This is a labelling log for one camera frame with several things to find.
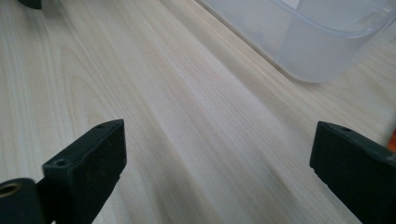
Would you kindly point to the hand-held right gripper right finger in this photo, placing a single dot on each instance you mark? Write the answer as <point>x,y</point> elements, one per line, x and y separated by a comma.
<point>351,174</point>

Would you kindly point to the clear plastic container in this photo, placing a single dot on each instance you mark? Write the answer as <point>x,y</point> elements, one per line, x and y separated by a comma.
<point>311,46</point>

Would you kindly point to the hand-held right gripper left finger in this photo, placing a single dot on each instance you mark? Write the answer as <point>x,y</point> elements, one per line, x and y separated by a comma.
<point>87,174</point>

